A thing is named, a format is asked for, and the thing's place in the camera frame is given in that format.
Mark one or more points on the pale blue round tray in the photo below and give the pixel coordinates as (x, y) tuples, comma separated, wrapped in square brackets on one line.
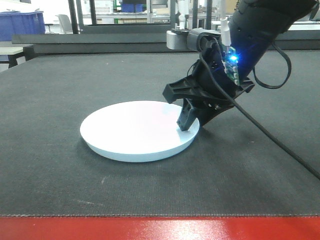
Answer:
[(137, 131)]

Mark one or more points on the blue crate in background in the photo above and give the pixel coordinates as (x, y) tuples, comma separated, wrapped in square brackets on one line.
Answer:
[(20, 23)]

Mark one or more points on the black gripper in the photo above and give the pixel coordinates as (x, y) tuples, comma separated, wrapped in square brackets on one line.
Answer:
[(207, 91)]

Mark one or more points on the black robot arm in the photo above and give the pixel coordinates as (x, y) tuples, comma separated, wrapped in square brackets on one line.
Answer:
[(255, 25)]

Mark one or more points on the white office chair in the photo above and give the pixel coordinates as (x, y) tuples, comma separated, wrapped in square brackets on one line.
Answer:
[(65, 24)]

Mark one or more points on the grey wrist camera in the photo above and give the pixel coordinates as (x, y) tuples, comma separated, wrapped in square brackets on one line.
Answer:
[(196, 39)]

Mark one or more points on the black woven table mat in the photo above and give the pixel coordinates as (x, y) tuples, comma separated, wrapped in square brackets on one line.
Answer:
[(46, 169)]

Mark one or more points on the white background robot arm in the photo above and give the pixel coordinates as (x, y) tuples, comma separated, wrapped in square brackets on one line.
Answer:
[(182, 14)]

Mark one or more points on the green circuit board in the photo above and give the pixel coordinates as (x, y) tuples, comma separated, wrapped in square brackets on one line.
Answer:
[(230, 63)]

